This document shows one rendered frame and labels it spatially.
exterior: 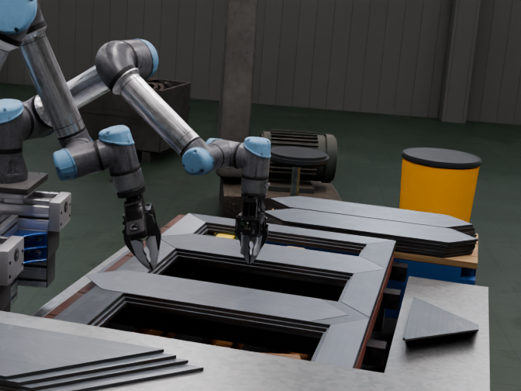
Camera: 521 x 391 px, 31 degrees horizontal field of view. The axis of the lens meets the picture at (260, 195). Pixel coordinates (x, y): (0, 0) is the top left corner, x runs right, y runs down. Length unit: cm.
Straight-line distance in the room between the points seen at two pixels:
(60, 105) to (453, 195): 342
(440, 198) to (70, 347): 399
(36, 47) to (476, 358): 138
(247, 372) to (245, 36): 504
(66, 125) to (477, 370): 121
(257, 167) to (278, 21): 957
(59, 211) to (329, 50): 948
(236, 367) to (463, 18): 1054
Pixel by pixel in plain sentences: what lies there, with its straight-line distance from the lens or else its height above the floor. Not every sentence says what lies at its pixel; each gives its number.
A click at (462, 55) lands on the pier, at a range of 1202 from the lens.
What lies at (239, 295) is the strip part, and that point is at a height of 84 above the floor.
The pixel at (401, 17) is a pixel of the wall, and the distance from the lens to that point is 1215.
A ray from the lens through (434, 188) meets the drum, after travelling 540.
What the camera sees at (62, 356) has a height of 107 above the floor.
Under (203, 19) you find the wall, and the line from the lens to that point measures 1216.
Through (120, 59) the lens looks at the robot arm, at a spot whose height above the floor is 144.
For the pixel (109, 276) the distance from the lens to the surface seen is 266.
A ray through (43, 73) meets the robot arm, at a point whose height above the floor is 143.
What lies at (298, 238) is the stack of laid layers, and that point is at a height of 83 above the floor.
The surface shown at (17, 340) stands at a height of 107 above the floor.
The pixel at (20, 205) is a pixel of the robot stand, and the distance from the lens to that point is 287.
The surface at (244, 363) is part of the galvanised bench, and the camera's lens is 164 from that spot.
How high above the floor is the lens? 171
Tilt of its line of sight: 14 degrees down
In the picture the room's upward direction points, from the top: 4 degrees clockwise
